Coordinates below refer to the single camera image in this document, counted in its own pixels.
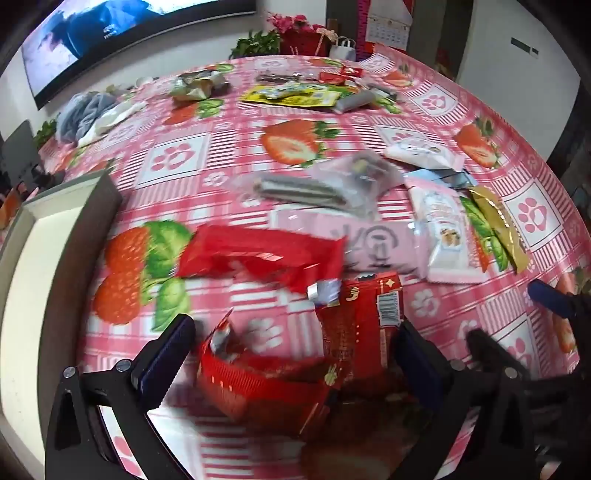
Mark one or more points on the green silver snack packet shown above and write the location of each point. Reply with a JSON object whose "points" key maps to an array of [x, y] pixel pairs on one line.
{"points": [[198, 85]]}

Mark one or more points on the wall calendar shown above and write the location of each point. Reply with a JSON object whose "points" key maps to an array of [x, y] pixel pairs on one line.
{"points": [[388, 32]]}

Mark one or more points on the grey box with white inside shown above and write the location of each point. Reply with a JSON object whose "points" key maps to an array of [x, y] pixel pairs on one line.
{"points": [[41, 277]]}

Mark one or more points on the pink strawberry tablecloth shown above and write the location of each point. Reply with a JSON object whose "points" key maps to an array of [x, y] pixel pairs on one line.
{"points": [[221, 138]]}

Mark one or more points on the dark flat snack packet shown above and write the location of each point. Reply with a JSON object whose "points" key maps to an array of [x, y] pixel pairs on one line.
{"points": [[277, 77]]}

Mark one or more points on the white pink snack packet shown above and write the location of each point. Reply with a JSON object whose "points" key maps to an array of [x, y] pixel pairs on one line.
{"points": [[443, 230], [420, 152]]}

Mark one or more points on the clear packet with chocolate balls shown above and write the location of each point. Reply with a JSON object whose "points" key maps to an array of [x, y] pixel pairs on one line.
{"points": [[364, 168]]}

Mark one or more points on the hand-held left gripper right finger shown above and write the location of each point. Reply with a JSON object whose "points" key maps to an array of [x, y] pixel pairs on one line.
{"points": [[420, 364]]}

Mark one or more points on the yellow snack packet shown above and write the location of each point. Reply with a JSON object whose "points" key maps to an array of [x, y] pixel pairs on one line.
{"points": [[286, 96]]}

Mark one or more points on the light blue snack packet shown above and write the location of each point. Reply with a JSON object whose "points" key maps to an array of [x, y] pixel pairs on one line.
{"points": [[422, 177]]}

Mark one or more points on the grey blue cloth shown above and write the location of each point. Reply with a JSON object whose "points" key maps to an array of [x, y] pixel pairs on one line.
{"points": [[85, 113]]}

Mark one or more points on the small red snack packet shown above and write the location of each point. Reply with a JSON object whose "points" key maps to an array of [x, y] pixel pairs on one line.
{"points": [[353, 70], [330, 77]]}

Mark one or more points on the clear packet with dark bar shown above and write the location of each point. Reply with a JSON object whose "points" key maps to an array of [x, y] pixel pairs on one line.
{"points": [[286, 189]]}

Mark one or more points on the gold snack packet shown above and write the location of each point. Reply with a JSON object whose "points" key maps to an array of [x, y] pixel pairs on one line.
{"points": [[501, 221]]}

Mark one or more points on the leafy green plant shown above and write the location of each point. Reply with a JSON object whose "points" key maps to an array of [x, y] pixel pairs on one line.
{"points": [[46, 131]]}

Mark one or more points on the red barcode snack packet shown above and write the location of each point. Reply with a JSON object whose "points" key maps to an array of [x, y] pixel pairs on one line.
{"points": [[355, 323]]}

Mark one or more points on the white gift bag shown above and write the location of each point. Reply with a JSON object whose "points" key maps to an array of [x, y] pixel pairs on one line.
{"points": [[344, 48]]}

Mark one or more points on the green potted plant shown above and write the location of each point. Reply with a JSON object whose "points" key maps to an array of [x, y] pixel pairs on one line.
{"points": [[256, 44]]}

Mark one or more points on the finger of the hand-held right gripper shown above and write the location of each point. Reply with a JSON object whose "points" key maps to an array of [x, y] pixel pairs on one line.
{"points": [[549, 297], [489, 348]]}

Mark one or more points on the white cloth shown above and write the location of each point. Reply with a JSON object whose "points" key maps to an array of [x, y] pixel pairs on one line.
{"points": [[115, 115]]}

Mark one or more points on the black phone stand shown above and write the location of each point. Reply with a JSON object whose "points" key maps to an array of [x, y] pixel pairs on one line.
{"points": [[21, 152]]}

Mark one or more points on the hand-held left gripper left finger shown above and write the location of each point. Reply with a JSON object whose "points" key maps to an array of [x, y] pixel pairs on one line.
{"points": [[168, 355]]}

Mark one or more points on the wall television screen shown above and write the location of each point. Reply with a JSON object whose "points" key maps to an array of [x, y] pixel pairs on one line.
{"points": [[92, 27]]}

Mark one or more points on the dark wall switch panel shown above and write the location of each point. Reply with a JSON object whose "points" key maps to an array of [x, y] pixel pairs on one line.
{"points": [[524, 47]]}

